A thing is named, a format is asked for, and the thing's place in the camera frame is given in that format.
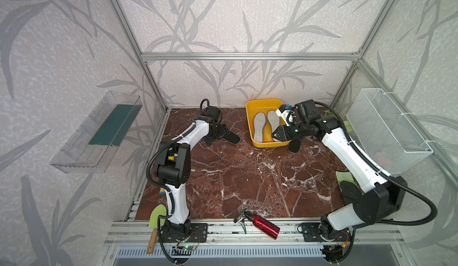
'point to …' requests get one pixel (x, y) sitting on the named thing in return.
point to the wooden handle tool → (152, 241)
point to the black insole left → (232, 138)
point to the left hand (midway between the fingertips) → (222, 135)
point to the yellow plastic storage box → (257, 105)
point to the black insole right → (294, 145)
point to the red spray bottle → (259, 222)
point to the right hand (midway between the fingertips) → (274, 133)
